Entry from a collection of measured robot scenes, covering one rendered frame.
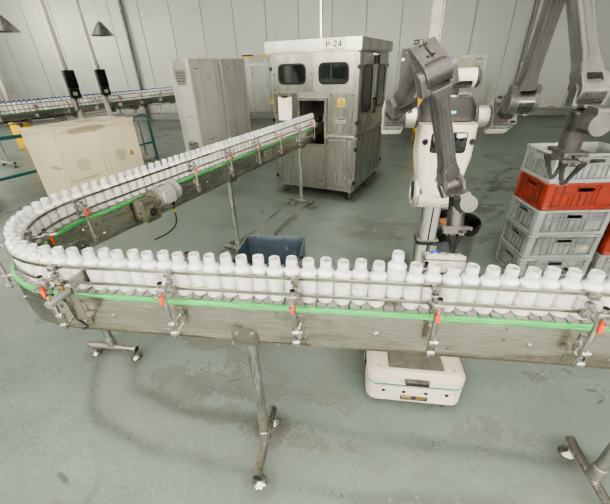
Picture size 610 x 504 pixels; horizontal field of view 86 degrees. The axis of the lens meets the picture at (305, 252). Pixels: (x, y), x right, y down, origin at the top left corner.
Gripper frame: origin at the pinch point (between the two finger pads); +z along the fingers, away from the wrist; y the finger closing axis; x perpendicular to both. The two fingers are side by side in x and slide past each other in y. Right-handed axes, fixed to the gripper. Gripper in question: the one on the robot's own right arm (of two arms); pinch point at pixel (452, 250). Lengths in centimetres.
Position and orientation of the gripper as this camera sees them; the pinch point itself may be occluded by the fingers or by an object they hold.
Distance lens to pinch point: 131.3
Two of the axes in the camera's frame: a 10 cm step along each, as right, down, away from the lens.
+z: -0.2, 9.9, 1.7
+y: 9.9, 0.4, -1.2
